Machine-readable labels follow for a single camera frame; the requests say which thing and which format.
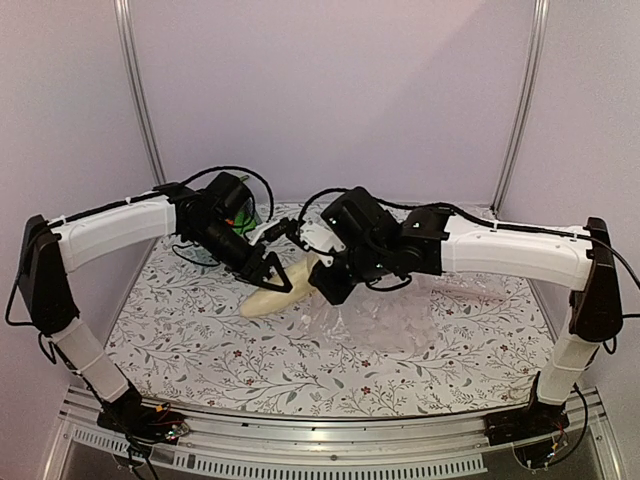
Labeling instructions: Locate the aluminium frame post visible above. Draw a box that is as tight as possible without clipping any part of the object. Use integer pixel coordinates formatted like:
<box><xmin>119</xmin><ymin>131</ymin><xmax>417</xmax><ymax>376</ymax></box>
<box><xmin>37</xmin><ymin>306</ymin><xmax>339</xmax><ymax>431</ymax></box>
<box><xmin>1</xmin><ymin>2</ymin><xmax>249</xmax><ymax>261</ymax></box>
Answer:
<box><xmin>490</xmin><ymin>0</ymin><xmax>550</xmax><ymax>216</ymax></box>
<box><xmin>113</xmin><ymin>0</ymin><xmax>167</xmax><ymax>185</ymax></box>

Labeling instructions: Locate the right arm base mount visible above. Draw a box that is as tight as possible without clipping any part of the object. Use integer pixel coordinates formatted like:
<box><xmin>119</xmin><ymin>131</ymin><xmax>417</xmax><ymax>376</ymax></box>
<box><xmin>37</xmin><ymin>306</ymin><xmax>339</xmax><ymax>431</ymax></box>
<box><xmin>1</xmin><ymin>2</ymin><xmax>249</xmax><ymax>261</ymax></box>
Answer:
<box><xmin>483</xmin><ymin>374</ymin><xmax>570</xmax><ymax>470</ymax></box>

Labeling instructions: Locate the right aluminium frame post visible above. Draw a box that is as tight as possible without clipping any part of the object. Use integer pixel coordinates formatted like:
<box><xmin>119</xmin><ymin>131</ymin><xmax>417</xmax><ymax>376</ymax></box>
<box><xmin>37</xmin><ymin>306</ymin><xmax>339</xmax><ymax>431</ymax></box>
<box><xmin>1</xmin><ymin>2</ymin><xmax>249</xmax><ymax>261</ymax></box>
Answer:
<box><xmin>490</xmin><ymin>0</ymin><xmax>550</xmax><ymax>216</ymax></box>

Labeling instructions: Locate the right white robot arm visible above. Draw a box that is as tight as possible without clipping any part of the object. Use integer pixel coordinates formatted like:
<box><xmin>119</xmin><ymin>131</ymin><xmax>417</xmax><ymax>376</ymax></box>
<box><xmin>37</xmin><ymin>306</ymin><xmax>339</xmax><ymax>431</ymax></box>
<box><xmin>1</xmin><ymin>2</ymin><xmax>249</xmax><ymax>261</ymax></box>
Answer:
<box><xmin>298</xmin><ymin>187</ymin><xmax>624</xmax><ymax>436</ymax></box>

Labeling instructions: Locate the floral patterned table mat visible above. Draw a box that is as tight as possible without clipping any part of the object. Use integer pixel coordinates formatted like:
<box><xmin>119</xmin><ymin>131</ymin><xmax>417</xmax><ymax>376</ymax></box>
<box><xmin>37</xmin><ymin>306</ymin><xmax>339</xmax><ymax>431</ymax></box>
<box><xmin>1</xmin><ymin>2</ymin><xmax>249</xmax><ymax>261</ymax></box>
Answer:
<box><xmin>94</xmin><ymin>201</ymin><xmax>569</xmax><ymax>418</ymax></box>

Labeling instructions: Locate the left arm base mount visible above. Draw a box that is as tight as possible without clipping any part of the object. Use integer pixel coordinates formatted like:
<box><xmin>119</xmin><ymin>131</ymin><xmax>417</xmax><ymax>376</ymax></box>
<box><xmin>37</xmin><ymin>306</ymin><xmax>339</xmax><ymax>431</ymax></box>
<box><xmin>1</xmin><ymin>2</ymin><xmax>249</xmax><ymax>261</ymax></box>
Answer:
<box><xmin>97</xmin><ymin>385</ymin><xmax>190</xmax><ymax>444</ymax></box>

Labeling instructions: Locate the green pepper toy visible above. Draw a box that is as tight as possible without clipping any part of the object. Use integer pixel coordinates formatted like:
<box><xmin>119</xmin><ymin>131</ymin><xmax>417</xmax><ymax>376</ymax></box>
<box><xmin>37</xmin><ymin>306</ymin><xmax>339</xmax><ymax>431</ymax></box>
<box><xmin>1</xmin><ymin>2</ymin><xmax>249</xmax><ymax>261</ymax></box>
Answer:
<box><xmin>233</xmin><ymin>200</ymin><xmax>262</xmax><ymax>236</ymax></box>

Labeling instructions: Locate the clear zip bag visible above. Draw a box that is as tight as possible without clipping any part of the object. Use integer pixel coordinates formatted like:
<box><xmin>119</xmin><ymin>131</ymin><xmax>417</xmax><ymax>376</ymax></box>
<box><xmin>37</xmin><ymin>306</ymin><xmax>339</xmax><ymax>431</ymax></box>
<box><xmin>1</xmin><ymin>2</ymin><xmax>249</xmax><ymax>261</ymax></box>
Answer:
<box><xmin>430</xmin><ymin>272</ymin><xmax>510</xmax><ymax>302</ymax></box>
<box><xmin>301</xmin><ymin>281</ymin><xmax>437</xmax><ymax>354</ymax></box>

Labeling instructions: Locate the left aluminium frame post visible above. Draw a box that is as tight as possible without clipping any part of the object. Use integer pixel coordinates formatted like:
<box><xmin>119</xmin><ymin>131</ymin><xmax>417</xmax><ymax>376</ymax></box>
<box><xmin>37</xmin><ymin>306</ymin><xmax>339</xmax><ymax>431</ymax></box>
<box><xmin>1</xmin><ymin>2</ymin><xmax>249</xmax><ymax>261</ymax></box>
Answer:
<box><xmin>113</xmin><ymin>0</ymin><xmax>167</xmax><ymax>185</ymax></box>

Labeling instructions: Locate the light blue plastic basket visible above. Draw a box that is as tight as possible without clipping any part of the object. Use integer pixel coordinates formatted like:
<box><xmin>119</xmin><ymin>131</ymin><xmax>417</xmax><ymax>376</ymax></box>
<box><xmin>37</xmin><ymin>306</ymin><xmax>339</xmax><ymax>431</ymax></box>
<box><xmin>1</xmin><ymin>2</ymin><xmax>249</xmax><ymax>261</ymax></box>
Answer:
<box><xmin>171</xmin><ymin>242</ymin><xmax>221</xmax><ymax>268</ymax></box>

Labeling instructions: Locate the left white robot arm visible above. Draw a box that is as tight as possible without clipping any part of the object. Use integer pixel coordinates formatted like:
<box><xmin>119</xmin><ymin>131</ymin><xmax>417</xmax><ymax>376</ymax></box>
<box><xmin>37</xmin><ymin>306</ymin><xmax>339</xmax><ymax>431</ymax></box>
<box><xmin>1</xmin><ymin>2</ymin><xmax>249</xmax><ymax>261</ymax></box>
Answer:
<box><xmin>10</xmin><ymin>166</ymin><xmax>293</xmax><ymax>434</ymax></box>

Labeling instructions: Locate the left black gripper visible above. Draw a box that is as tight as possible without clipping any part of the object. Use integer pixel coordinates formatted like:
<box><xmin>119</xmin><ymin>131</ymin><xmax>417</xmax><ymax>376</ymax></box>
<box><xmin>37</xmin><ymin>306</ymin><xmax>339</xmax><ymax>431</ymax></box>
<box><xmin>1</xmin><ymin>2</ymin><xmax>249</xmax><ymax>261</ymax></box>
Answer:
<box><xmin>188</xmin><ymin>219</ymin><xmax>293</xmax><ymax>294</ymax></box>

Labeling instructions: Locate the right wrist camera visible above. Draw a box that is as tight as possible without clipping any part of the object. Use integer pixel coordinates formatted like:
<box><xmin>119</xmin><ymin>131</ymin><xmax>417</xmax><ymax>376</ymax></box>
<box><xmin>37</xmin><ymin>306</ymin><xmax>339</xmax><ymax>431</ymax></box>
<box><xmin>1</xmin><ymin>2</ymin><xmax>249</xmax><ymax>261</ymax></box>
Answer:
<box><xmin>299</xmin><ymin>221</ymin><xmax>346</xmax><ymax>267</ymax></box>

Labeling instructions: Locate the white daikon radish toy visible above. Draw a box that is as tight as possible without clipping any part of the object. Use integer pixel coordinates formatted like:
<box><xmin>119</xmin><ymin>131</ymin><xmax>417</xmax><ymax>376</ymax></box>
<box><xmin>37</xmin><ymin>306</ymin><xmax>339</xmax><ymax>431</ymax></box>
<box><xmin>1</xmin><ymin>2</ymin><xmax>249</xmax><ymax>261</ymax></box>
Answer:
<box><xmin>239</xmin><ymin>254</ymin><xmax>321</xmax><ymax>318</ymax></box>

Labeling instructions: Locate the front aluminium rail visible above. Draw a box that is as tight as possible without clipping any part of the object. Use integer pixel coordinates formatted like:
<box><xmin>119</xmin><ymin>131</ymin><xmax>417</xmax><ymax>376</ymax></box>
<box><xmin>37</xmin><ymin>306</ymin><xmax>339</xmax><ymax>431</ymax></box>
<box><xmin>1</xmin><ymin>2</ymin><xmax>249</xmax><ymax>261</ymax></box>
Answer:
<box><xmin>45</xmin><ymin>389</ymin><xmax>625</xmax><ymax>479</ymax></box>

